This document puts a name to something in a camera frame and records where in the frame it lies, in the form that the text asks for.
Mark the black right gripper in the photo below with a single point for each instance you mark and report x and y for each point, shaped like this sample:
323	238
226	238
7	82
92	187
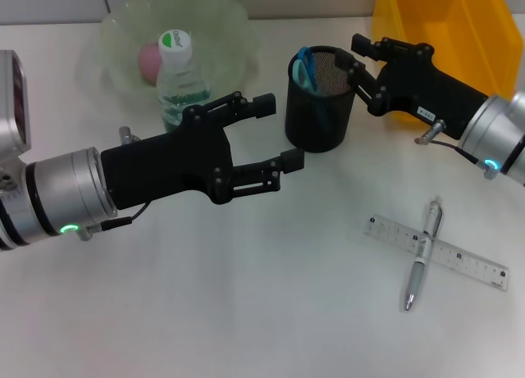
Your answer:
426	91

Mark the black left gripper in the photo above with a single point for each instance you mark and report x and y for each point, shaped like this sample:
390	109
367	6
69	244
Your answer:
164	165

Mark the blue scissors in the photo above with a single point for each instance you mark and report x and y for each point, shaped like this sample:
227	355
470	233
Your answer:
303	70

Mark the clear green-label water bottle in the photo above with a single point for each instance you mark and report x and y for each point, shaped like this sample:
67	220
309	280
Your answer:
180	83

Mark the pink toy peach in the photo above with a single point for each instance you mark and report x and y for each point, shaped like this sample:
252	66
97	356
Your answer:
148	62

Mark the silver pen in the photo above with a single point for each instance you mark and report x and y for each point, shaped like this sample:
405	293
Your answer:
418	271

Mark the clear plastic ruler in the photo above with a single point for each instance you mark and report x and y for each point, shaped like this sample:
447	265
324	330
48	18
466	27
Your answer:
471	263

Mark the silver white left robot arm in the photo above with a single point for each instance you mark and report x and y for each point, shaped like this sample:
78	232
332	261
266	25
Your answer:
61	193

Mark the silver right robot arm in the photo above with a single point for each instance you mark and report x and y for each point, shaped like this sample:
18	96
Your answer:
496	136

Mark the black mesh pen holder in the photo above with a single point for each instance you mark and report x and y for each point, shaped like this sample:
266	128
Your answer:
316	124

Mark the translucent green fruit bowl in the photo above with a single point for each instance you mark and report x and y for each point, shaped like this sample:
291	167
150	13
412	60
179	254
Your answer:
229	33

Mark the yellow plastic bin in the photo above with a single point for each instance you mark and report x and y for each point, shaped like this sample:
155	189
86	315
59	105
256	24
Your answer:
471	25

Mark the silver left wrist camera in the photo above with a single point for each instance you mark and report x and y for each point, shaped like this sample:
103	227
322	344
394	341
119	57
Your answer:
14	103

